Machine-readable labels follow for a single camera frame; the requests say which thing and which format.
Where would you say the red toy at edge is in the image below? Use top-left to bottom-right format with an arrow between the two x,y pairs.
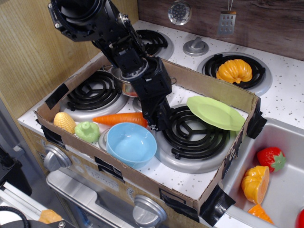
294,209 -> 304,228

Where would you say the yellow toy corn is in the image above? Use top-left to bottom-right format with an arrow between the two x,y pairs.
53,112 -> 76,134

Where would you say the silver back stove knob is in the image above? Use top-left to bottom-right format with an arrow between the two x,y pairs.
183,37 -> 209,57

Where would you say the silver right oven knob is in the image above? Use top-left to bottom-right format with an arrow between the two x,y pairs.
133,195 -> 167,228

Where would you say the silver centre stove knob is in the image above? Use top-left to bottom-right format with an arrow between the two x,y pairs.
132,98 -> 142,113

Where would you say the silver toy sink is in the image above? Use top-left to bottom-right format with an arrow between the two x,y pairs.
216,118 -> 304,228

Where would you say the front right black burner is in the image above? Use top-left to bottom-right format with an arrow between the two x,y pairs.
154,105 -> 236,174

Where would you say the silver oven door handle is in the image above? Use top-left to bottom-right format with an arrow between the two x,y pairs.
47,170 -> 138,228

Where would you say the back left black burner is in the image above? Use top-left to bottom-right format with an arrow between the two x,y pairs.
136,29 -> 174,60

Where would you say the orange object bottom left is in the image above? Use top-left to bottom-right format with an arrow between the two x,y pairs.
38,209 -> 62,224

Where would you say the silver oven knob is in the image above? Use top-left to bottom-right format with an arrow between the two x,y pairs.
133,195 -> 167,228
43,144 -> 72,172

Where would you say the orange toy pumpkin half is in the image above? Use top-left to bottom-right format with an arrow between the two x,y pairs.
216,59 -> 253,84

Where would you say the small steel pot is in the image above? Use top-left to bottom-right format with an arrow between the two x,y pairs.
104,66 -> 176,100

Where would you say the silver left oven knob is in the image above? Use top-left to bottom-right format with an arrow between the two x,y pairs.
43,144 -> 72,172

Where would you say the orange pumpkin half in sink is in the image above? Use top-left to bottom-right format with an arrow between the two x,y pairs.
241,165 -> 270,204

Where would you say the light blue plastic bowl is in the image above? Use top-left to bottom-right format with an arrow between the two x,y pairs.
106,123 -> 157,169

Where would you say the light green plastic plate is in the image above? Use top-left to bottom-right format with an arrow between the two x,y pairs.
186,95 -> 245,131

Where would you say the hanging silver strainer ladle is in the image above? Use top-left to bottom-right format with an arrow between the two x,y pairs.
168,0 -> 192,26

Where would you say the front left black burner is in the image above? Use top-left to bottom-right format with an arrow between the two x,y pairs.
60,70 -> 128,122

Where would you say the orange toy carrot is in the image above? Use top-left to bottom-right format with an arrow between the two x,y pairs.
92,113 -> 148,128

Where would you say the hanging silver spatula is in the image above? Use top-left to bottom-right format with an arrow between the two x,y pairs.
217,0 -> 237,36

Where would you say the black burner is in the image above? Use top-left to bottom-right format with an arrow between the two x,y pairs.
197,52 -> 273,96
60,70 -> 128,122
136,29 -> 174,60
154,105 -> 236,174

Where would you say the green toy pepper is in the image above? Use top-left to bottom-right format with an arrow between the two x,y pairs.
75,121 -> 100,143

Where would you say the back right black burner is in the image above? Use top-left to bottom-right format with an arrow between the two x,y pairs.
197,52 -> 273,96

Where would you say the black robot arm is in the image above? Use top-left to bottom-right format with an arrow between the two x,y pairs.
49,0 -> 171,131

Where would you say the orange toy slice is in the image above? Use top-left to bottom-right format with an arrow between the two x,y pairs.
247,204 -> 274,224

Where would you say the black cable bottom left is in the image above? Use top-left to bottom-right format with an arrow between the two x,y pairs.
0,205 -> 30,228

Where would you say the red toy strawberry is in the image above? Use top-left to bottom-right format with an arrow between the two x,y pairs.
256,147 -> 286,172

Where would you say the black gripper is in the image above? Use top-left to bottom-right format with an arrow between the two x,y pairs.
130,57 -> 172,131

